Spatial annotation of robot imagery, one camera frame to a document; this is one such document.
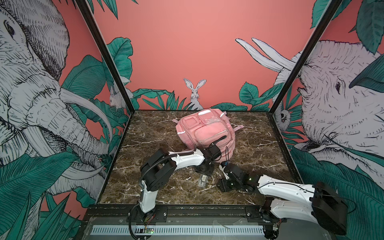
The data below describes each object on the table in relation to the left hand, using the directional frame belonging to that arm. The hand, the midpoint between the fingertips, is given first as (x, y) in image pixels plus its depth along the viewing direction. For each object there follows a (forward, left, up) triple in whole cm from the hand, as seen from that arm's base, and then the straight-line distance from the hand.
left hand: (209, 171), depth 87 cm
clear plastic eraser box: (-5, +4, 0) cm, 6 cm away
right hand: (-8, -5, +1) cm, 9 cm away
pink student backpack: (+27, +4, +7) cm, 28 cm away
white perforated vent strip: (-26, +43, -2) cm, 51 cm away
